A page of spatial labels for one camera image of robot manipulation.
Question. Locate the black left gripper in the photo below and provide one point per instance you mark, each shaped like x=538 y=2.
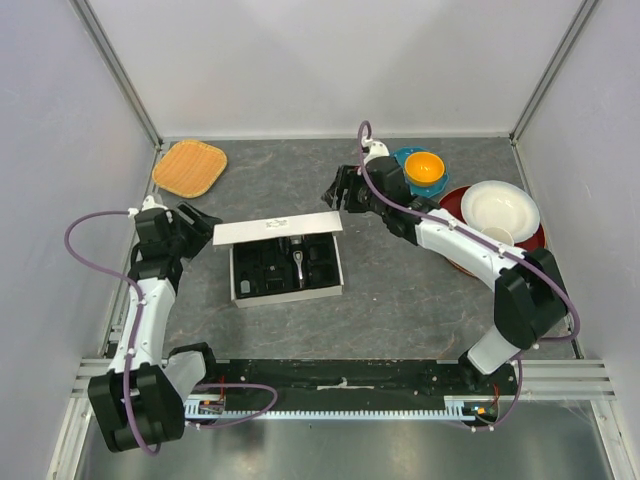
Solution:
x=201 y=229

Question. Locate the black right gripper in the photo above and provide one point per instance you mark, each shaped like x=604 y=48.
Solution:
x=348 y=177

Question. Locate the black clipper guard comb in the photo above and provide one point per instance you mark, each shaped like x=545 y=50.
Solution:
x=321 y=274
x=319 y=253

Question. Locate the white clipper kit box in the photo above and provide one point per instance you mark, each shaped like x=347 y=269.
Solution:
x=260 y=246

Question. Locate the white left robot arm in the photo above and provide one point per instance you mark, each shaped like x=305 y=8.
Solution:
x=139 y=401

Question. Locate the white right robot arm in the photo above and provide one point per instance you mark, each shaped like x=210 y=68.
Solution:
x=529 y=294

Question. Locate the silver black hair clipper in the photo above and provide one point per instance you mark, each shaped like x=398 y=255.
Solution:
x=298 y=255

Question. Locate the teal dotted plate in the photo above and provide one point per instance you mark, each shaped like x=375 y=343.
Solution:
x=400 y=156

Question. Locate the woven orange tray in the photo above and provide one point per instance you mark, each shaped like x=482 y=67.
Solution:
x=189 y=168

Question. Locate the orange bowl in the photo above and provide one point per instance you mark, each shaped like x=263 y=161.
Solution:
x=424 y=169

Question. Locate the dark red plate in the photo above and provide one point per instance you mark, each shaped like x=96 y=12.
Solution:
x=452 y=202

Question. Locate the white paper bowl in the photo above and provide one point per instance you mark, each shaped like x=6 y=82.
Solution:
x=500 y=204

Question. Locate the pale yellow mug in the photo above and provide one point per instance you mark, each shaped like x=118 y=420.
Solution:
x=499 y=234

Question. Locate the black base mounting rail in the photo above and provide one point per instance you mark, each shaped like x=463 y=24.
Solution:
x=345 y=386

